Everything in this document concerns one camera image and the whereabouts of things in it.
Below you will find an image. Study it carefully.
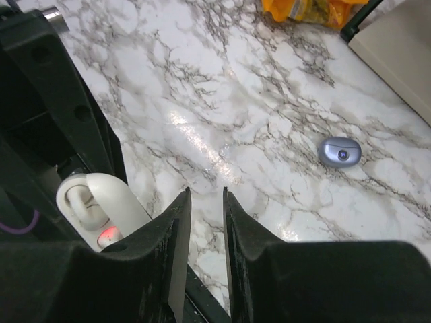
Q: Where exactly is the purple earbud charging case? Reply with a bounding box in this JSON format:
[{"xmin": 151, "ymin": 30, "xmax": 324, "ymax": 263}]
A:
[{"xmin": 317, "ymin": 137, "xmax": 362, "ymax": 168}]

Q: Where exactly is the black beige shelf rack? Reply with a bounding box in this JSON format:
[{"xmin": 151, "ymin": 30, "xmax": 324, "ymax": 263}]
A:
[{"xmin": 340, "ymin": 0, "xmax": 430, "ymax": 124}]

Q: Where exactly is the white earbud one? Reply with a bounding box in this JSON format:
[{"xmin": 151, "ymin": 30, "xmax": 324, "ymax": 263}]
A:
[{"xmin": 66, "ymin": 185, "xmax": 100, "ymax": 226}]

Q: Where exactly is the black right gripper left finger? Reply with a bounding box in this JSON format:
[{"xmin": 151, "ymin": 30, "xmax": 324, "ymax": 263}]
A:
[{"xmin": 1, "ymin": 190, "xmax": 191, "ymax": 322}]

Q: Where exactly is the white earbud case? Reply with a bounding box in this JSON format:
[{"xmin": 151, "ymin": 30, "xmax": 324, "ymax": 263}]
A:
[{"xmin": 56, "ymin": 173, "xmax": 152, "ymax": 252}]

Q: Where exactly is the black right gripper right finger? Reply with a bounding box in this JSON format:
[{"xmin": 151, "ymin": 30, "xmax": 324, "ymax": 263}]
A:
[{"xmin": 223, "ymin": 190, "xmax": 430, "ymax": 322}]

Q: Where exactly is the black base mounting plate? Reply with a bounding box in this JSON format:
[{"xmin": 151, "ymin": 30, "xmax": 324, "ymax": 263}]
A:
[{"xmin": 183, "ymin": 265, "xmax": 231, "ymax": 323}]

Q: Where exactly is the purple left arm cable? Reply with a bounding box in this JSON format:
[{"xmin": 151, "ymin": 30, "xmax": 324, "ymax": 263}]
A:
[{"xmin": 0, "ymin": 208, "xmax": 40, "ymax": 236}]

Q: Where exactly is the orange snack bag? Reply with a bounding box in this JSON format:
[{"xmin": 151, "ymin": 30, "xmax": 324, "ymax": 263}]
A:
[{"xmin": 261, "ymin": 0, "xmax": 368, "ymax": 30}]

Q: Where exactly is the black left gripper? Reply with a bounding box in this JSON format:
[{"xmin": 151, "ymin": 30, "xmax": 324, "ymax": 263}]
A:
[{"xmin": 1, "ymin": 9, "xmax": 127, "ymax": 242}]

